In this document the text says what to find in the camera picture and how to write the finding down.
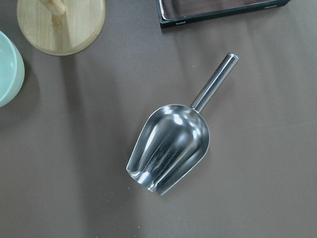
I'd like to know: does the steel ice scoop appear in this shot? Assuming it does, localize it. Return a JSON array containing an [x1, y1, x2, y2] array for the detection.
[[126, 53, 239, 196]]

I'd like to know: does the wooden cup stand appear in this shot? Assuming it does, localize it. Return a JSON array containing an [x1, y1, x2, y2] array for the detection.
[[17, 0, 106, 56]]

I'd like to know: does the black framed wooden tray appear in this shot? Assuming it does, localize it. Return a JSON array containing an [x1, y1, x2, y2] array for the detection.
[[156, 0, 290, 29]]

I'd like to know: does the mint green bowl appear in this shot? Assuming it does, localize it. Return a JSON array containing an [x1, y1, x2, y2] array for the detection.
[[0, 31, 25, 107]]

